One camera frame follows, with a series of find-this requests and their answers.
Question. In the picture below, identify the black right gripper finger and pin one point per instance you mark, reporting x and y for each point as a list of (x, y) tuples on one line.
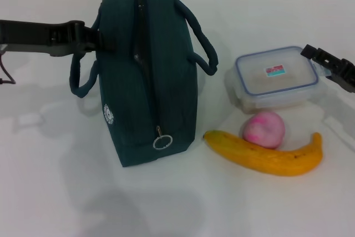
[(312, 51)]

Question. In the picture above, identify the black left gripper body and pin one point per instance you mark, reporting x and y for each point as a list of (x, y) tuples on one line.
[(33, 35)]

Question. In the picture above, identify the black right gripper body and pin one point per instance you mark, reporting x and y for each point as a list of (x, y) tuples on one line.
[(346, 76)]

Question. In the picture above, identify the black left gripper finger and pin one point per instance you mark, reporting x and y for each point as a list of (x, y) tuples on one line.
[(104, 43)]

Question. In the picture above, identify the clear food container blue seal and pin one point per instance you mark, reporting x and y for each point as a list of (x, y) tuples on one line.
[(277, 73)]

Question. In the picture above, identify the dark teal insulated lunch bag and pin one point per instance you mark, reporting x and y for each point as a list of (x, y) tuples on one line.
[(124, 81)]

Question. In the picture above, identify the pink peach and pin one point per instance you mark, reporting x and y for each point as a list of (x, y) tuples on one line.
[(263, 130)]

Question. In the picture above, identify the yellow banana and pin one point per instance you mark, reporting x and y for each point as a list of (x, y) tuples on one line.
[(263, 159)]

